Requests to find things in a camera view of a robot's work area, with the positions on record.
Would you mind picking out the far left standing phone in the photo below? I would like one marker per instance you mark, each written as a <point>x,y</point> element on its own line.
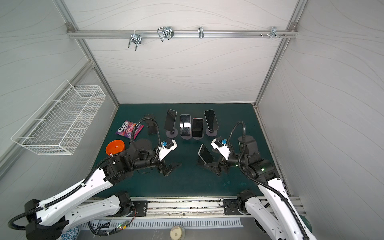
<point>170,120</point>

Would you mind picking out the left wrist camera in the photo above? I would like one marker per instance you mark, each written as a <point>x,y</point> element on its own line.
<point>166,147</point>

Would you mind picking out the black phone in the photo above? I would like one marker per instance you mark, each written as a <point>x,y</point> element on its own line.
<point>151,127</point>

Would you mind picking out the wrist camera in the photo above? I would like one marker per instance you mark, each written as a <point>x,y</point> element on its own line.
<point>222,146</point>
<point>166,147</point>

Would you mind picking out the purple Fox's candy bag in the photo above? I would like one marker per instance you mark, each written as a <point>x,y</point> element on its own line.
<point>125,130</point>

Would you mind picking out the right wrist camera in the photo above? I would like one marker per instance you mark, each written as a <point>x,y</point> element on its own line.
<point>222,146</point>

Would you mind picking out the grey round stand base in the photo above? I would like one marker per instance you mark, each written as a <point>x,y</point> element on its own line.
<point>172,134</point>

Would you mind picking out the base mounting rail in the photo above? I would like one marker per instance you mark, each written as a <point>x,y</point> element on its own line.
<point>185,207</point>

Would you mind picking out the far right standing phone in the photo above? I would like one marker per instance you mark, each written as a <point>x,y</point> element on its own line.
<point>212,121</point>

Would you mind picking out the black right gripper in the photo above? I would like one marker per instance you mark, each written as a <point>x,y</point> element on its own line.
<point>222,165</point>

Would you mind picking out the front right phone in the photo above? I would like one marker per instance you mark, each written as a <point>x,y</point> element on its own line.
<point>205,155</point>

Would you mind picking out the white wire basket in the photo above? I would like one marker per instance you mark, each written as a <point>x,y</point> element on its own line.
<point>57,127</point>

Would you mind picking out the round white puck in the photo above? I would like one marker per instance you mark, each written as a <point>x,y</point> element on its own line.
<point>177,233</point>

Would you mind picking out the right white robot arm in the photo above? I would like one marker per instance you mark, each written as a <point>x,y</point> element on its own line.
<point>278,218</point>

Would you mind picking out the orange plastic bowl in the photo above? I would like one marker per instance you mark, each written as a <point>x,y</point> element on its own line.
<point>115,147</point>

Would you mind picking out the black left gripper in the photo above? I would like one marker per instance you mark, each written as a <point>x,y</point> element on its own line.
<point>161,168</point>

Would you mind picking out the standing phone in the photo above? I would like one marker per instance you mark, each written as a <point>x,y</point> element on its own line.
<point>212,121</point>
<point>197,127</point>
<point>170,120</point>
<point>185,125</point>

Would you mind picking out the aluminium crossbar rail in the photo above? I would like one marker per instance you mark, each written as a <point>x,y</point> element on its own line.
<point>167,33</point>

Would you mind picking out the blue white patterned plate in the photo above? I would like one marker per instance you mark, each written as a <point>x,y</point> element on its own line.
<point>71,234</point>

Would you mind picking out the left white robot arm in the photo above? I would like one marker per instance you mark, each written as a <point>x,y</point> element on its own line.
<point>50,218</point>

